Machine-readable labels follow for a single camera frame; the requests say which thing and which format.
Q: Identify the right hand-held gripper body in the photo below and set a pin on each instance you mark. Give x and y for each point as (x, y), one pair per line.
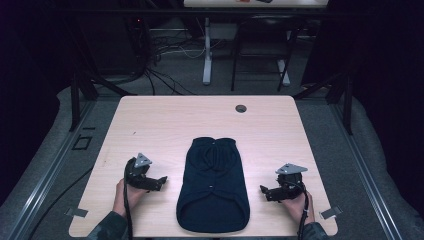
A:
(289, 181)

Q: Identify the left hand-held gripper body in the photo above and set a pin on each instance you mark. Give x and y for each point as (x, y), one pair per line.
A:
(140, 173)

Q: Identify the dark navy garment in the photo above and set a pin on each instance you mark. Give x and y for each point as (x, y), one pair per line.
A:
(213, 186)

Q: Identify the person's left hand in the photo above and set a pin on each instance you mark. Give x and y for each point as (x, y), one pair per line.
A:
(131, 196)

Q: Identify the person's right hand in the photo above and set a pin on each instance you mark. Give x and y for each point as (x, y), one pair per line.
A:
(297, 206)

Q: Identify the black metal stand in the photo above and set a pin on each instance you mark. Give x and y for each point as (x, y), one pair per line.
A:
(80, 90)
(346, 96)

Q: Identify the black computer tower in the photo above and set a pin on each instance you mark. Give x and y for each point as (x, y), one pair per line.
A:
(138, 43)

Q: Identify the white background table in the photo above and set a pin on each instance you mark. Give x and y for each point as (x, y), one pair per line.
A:
(207, 50)

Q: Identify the black chair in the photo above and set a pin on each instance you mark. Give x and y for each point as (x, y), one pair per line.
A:
(263, 36)

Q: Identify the grey table edge bracket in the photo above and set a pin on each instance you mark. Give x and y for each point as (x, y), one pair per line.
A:
(77, 212)
(330, 212)

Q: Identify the aluminium floor rail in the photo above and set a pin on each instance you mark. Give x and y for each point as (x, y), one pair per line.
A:
(50, 173)
(363, 166)

